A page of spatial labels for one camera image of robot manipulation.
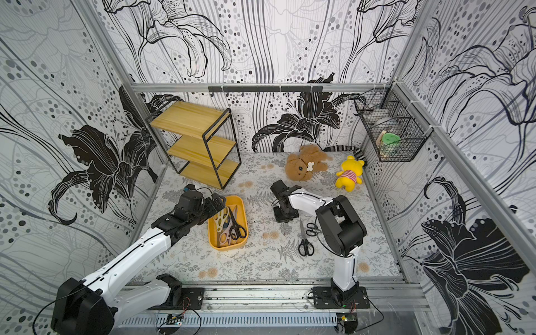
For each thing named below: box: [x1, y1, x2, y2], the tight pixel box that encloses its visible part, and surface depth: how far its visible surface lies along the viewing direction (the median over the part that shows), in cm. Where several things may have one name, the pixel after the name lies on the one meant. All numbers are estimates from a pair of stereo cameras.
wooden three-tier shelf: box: [145, 97, 243, 190], surface depth 93 cm
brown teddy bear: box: [285, 144, 333, 181], surface depth 107 cm
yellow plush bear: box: [335, 154, 366, 192], surface depth 106 cm
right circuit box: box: [336, 312, 359, 335], surface depth 71 cm
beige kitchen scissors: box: [213, 207, 230, 233], surface depth 92 cm
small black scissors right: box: [305, 222, 322, 237], surface depth 92 cm
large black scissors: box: [228, 206, 248, 241], surface depth 90 cm
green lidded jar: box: [381, 132, 402, 157], surface depth 80 cm
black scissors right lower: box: [298, 219, 315, 257], surface depth 86 cm
